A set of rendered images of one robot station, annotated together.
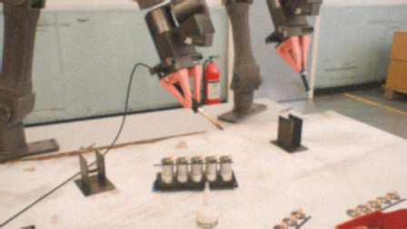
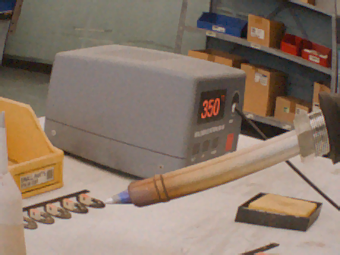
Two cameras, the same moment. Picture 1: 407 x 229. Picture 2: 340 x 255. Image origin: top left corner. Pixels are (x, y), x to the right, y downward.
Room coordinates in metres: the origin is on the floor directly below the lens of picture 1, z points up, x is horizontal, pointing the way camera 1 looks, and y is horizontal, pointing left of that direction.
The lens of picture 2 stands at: (0.84, -0.17, 0.93)
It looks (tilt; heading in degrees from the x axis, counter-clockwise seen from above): 12 degrees down; 141
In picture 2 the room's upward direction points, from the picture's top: 9 degrees clockwise
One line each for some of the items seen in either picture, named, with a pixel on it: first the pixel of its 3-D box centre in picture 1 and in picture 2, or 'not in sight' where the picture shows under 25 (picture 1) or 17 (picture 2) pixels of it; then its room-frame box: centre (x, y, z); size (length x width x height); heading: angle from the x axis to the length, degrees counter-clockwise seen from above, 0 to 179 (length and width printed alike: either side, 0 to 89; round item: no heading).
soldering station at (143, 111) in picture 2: not in sight; (139, 108); (0.27, 0.26, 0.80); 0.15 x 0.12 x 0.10; 25
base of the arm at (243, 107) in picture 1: (243, 101); not in sight; (1.12, -0.13, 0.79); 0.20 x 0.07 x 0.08; 142
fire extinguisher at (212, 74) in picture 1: (212, 84); not in sight; (3.44, -0.09, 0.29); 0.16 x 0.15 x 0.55; 114
